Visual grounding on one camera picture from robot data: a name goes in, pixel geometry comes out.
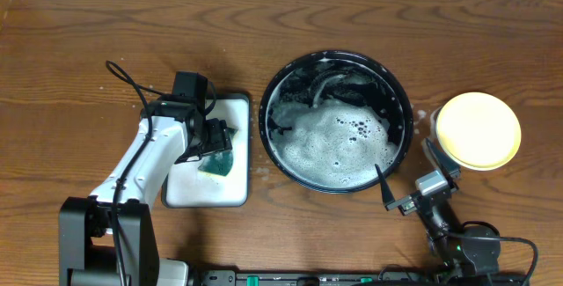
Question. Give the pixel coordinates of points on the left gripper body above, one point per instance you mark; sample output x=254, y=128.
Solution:
x=221, y=137

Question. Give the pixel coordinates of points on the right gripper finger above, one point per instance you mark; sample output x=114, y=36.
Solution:
x=450, y=169
x=387, y=196

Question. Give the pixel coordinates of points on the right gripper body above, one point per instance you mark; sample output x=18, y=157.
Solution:
x=409, y=205

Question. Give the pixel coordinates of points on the green sponge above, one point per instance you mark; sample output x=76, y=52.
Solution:
x=219, y=163

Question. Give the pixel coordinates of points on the yellow plate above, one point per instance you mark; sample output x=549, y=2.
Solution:
x=478, y=131

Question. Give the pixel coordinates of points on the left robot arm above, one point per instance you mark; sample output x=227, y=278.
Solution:
x=108, y=238

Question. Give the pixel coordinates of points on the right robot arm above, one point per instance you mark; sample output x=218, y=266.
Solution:
x=468, y=250

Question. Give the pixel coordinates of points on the white rectangular sponge tray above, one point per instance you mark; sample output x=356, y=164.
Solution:
x=187, y=187

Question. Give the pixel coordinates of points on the round black tray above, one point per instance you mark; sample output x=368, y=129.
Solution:
x=334, y=120

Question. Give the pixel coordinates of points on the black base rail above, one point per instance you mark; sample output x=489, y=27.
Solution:
x=389, y=277

